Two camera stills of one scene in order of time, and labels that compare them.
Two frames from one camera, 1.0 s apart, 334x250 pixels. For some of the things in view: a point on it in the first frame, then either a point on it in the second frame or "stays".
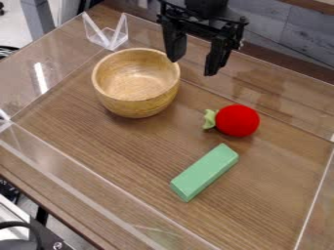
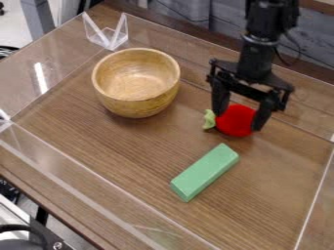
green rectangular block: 204,172 stays
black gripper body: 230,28 to 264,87
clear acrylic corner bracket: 107,37 stays
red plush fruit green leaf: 238,120 stays
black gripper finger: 217,56 to 262,114
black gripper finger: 176,40 to 221,96
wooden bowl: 136,81 stays
